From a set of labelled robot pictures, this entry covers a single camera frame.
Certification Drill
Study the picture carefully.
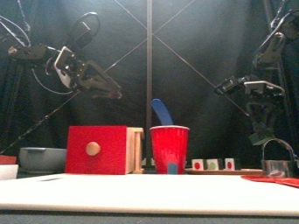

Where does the thin vertical frame pole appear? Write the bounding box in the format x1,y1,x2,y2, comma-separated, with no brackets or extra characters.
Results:
144,0,155,169

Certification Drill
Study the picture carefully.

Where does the salmon nigiri toy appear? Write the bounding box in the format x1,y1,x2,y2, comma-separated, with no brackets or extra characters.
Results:
0,155,20,181

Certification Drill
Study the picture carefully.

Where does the grey bowl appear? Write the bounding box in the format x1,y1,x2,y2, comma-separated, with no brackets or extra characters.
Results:
18,146,68,175

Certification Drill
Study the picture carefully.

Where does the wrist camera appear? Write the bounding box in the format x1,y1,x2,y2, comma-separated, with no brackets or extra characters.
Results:
67,11,103,54
214,75,251,95

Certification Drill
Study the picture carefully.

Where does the thin diagonal brace cable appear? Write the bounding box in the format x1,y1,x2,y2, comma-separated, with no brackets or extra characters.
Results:
0,0,198,155
114,0,251,117

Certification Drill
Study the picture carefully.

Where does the white cutting board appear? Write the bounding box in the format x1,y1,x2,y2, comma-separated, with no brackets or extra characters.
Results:
0,172,299,218

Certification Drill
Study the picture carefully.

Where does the blue plastic utensil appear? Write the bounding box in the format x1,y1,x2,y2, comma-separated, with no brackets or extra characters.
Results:
151,98,175,127

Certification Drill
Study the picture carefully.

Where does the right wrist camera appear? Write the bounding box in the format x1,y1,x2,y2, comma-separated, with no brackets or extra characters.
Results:
214,75,251,95

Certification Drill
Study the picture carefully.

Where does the pink square plastic plate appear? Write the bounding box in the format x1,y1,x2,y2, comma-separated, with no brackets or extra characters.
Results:
183,167,267,176

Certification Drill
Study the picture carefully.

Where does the wooden box with red face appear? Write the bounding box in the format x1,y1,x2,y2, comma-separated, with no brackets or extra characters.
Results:
64,125,146,176

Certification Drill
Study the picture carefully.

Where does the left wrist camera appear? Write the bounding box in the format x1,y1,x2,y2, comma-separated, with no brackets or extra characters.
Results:
67,11,103,54

